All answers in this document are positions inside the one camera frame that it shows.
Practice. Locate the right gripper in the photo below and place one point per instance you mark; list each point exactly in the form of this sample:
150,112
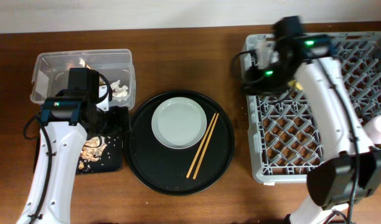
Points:
253,75

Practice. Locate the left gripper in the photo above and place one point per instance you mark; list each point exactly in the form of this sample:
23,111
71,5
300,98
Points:
121,119

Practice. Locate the white tissue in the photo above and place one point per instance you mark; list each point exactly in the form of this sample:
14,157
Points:
118,89

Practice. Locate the food scraps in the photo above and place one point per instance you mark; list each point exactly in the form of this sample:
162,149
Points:
92,151

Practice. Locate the gold snack wrapper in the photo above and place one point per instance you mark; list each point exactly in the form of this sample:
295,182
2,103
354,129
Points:
84,64

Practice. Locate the grey plate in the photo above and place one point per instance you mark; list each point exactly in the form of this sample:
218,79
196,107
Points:
179,123

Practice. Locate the wooden chopstick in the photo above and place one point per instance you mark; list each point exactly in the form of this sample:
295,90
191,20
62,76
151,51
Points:
200,147
204,148

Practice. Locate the pink cup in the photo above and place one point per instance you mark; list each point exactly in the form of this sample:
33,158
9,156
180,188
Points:
373,129

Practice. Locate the yellow bowl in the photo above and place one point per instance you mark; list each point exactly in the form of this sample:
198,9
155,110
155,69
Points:
295,85

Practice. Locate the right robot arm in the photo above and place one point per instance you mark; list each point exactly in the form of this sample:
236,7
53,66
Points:
351,169

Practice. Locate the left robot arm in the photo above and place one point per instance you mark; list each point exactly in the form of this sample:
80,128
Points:
66,121

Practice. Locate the grey dishwasher rack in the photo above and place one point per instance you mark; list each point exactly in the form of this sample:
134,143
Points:
283,139

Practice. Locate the black rectangular tray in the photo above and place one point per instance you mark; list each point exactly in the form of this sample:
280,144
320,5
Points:
111,159

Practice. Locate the round black tray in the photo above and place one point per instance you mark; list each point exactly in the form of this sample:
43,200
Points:
164,169

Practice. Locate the clear plastic bin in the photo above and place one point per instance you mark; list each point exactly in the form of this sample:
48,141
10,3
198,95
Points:
51,72

